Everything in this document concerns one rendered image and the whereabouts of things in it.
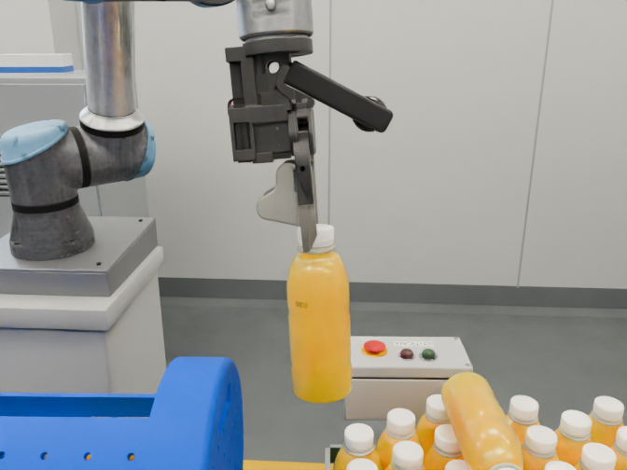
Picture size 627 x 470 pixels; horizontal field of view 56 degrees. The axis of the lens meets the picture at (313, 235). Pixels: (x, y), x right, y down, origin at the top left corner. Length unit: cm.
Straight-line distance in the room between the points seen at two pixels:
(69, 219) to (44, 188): 7
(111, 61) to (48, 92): 124
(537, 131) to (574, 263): 84
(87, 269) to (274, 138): 59
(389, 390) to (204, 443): 42
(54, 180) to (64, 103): 118
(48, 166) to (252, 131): 61
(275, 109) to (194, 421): 32
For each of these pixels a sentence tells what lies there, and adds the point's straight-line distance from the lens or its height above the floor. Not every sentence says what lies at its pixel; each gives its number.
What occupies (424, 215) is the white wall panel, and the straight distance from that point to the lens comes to 351.
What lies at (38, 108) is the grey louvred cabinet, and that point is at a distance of 236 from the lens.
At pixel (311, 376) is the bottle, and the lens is 64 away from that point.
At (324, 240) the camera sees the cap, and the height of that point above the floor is 139.
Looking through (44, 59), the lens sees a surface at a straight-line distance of 251.
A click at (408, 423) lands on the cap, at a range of 85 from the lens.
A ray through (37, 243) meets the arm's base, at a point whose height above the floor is 123.
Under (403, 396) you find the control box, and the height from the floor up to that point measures 105.
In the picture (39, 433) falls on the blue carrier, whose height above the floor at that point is 121.
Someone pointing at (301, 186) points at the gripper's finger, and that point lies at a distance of 58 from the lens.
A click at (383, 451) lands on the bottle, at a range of 87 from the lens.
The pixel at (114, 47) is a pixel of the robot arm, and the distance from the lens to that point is 109.
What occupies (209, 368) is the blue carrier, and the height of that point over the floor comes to 123.
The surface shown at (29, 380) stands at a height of 100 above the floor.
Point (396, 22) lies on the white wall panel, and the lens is 334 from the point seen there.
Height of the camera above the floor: 159
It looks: 19 degrees down
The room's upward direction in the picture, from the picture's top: straight up
